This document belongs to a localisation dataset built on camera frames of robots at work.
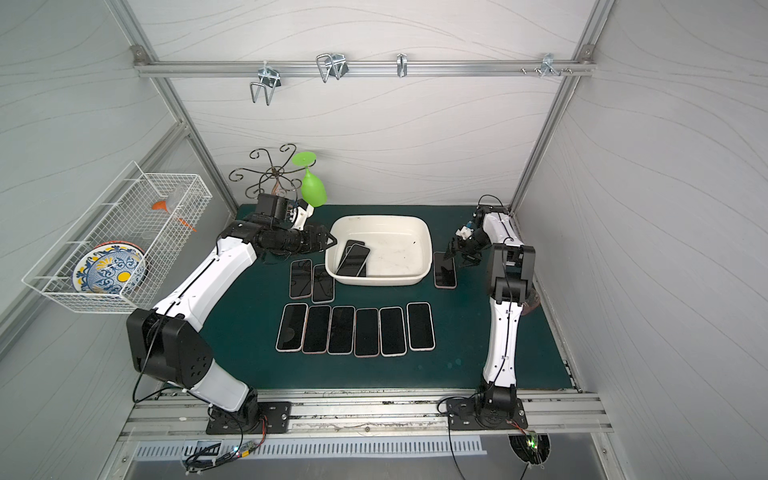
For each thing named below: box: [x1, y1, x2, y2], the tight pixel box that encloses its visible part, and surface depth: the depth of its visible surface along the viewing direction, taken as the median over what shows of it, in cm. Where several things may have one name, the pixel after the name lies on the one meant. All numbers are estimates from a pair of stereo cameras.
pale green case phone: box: [312, 264, 335, 304], surface depth 97 cm
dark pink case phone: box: [406, 301, 436, 351], surface depth 93 cm
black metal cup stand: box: [229, 143, 317, 199], surface depth 90 cm
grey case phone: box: [335, 243, 371, 277], surface depth 103 cm
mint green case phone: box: [327, 306, 356, 355], surface depth 88 cm
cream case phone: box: [379, 306, 407, 357], surface depth 90 cm
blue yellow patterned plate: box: [72, 241, 148, 294], surface depth 62 cm
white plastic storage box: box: [326, 215, 434, 287], surface depth 108 cm
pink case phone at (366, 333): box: [354, 308, 380, 358], surface depth 88 cm
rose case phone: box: [302, 305, 332, 354], surface depth 91 cm
